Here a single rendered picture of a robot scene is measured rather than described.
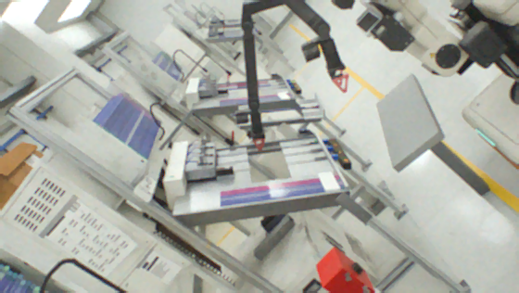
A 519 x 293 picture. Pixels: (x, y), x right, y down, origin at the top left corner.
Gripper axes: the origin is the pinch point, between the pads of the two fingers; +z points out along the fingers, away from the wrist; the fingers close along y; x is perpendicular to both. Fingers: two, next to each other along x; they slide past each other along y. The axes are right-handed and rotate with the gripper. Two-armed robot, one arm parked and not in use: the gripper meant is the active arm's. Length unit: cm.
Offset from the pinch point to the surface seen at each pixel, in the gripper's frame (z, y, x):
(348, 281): 10, 103, 20
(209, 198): 1, 47, -25
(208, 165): -5.1, 25.0, -25.1
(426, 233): 53, 17, 80
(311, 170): 1.1, 32.4, 21.0
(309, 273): 36, 60, 12
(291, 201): 1, 60, 8
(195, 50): 13, -440, -60
